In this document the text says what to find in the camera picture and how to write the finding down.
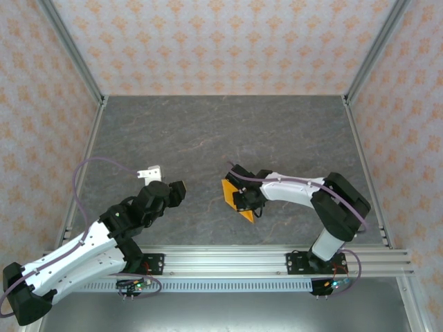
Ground yellow paper sheet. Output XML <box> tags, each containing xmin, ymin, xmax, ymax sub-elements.
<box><xmin>221</xmin><ymin>178</ymin><xmax>255</xmax><ymax>225</ymax></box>

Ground aluminium mounting beam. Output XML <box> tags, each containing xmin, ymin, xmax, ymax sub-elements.
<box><xmin>36</xmin><ymin>244</ymin><xmax>415</xmax><ymax>278</ymax></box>

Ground grey metal panel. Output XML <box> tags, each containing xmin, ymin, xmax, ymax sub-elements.
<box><xmin>37</xmin><ymin>292</ymin><xmax>413</xmax><ymax>332</ymax></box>

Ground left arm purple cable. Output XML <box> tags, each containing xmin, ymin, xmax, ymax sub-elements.
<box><xmin>0</xmin><ymin>156</ymin><xmax>163</xmax><ymax>319</ymax></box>

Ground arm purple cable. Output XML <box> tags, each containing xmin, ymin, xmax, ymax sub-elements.
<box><xmin>0</xmin><ymin>156</ymin><xmax>163</xmax><ymax>319</ymax></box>
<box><xmin>226</xmin><ymin>160</ymin><xmax>370</xmax><ymax>298</ymax></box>

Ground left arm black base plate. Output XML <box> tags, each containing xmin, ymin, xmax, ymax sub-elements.
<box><xmin>138</xmin><ymin>252</ymin><xmax>165</xmax><ymax>277</ymax></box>

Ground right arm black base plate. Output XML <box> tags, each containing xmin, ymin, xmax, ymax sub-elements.
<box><xmin>285</xmin><ymin>251</ymin><xmax>348</xmax><ymax>277</ymax></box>

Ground aluminium table side rail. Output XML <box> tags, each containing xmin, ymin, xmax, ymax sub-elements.
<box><xmin>341</xmin><ymin>95</ymin><xmax>396</xmax><ymax>250</ymax></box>
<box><xmin>55</xmin><ymin>96</ymin><xmax>109</xmax><ymax>250</ymax></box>

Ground grey slotted cable duct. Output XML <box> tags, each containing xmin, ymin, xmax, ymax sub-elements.
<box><xmin>51</xmin><ymin>279</ymin><xmax>315</xmax><ymax>294</ymax></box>

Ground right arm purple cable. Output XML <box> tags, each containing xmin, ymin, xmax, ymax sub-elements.
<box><xmin>226</xmin><ymin>160</ymin><xmax>370</xmax><ymax>298</ymax></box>

